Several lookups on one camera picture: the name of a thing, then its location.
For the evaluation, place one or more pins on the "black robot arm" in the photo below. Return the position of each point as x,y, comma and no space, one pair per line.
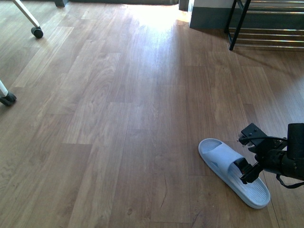
294,130

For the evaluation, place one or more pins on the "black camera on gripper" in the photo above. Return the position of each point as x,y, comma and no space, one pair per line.
251,135

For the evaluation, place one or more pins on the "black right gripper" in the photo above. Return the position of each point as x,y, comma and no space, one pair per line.
281,156

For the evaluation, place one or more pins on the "black metal shoe rack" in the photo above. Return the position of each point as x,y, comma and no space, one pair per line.
266,24

